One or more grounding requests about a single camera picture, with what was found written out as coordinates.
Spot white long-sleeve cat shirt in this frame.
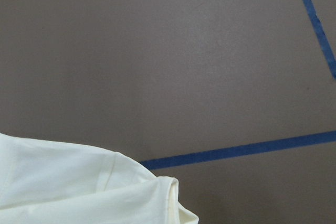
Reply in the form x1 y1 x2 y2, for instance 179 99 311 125
1 134 199 223

